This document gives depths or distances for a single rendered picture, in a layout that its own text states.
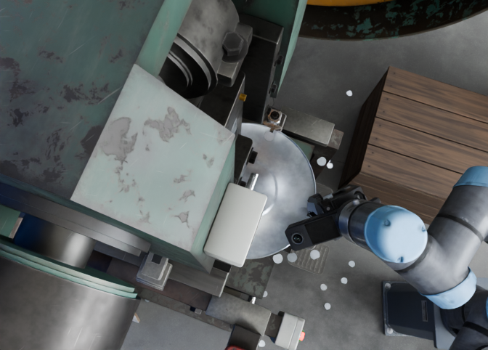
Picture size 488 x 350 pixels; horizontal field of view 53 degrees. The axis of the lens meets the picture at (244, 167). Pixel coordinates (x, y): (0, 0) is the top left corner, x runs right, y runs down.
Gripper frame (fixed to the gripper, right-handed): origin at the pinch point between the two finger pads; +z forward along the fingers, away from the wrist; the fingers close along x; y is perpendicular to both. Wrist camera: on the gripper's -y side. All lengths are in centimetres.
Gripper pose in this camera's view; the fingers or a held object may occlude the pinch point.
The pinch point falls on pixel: (310, 211)
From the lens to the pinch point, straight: 101.8
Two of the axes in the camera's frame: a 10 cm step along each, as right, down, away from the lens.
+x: -4.2, -9.0, -1.1
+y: 8.9, -4.3, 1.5
